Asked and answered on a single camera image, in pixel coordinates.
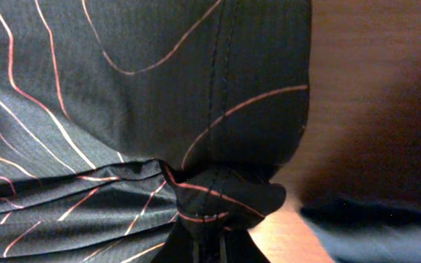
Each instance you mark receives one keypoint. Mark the black cycling jersey orange lines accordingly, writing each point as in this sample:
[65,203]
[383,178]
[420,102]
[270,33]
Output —
[147,131]

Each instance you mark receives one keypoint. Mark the dark blue denim garment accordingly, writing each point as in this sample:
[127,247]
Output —
[352,231]

